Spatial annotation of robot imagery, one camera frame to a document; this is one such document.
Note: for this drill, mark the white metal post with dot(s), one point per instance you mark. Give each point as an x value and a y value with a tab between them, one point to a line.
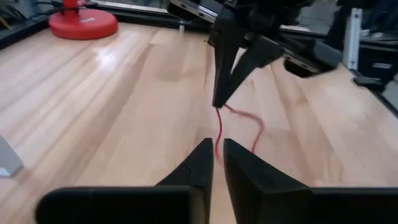
353	37

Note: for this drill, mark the red desk lamp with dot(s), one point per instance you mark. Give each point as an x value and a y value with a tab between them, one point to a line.
82	26

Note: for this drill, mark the large red rubber band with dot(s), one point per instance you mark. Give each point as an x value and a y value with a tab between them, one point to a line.
219	130

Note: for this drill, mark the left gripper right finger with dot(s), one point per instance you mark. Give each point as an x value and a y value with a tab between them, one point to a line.
295	205

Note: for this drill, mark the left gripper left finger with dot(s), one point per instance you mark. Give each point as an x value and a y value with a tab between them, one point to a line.
124	205

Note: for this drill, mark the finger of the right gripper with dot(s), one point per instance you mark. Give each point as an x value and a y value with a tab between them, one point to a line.
225	62
258	57

